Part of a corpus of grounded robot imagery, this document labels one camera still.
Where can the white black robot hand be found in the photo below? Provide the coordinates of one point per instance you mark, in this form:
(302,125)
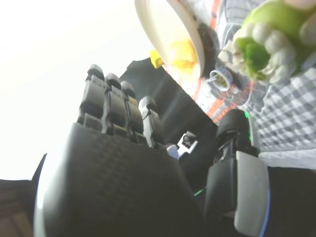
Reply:
(103,185)

